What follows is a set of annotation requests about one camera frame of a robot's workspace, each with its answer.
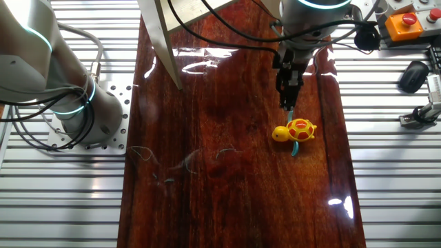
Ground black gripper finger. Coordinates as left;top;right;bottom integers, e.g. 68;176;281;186
291;72;306;110
275;72;292;110

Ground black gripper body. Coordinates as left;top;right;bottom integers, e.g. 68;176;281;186
271;46;313;75

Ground yellow orange toy turtle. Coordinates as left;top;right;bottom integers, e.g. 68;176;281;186
271;110;318;158

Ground beige wooden shelf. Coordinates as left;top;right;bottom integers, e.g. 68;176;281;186
136;0;282;91

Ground orange emergency stop box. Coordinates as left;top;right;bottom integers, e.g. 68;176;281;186
384;12;424;43

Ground glossy red-brown wooden board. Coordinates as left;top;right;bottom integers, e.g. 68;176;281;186
116;0;367;248

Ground black computer mouse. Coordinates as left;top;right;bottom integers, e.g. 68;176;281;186
398;60;431;94

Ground grey control box with knobs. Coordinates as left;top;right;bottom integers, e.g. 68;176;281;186
384;0;420;17

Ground black keyboard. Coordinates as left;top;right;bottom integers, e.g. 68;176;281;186
427;46;441;75

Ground grey box with red button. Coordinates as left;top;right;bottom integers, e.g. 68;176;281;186
418;6;441;38

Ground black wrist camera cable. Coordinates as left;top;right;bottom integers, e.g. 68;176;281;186
201;0;378;44

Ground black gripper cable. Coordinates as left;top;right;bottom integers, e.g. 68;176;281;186
167;0;282;59

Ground ribbed silver camera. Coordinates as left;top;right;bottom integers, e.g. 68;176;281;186
426;74;441;104

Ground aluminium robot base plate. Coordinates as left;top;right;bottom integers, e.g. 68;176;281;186
46;74;134;156

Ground thick grey base cable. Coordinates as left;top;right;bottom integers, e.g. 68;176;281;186
57;22;105;84

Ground black base cable bundle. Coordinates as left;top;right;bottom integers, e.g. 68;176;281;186
0;85;96;152

